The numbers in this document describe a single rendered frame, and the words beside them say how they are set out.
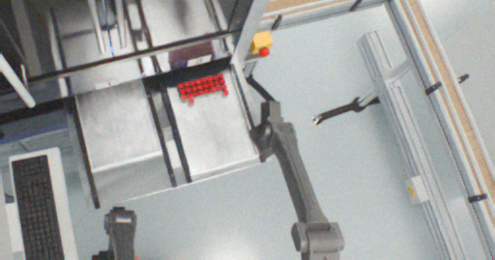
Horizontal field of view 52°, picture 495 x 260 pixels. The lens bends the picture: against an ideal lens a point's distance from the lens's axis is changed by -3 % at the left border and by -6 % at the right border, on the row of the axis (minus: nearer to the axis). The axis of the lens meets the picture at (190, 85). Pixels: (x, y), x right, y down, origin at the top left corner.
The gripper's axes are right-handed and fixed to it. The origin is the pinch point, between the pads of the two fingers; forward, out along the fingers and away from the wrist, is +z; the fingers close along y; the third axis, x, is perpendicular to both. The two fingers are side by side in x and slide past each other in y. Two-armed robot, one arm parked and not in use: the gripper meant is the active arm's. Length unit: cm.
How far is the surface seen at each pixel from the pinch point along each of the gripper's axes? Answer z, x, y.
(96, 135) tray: 24, 46, 34
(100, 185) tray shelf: 23, 53, 18
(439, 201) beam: 61, -69, -64
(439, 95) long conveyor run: 26, -78, -21
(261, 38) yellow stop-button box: 14.4, -24.2, 33.2
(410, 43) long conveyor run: 29, -82, 3
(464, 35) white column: 77, -140, -7
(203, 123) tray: 25.9, 9.2, 18.4
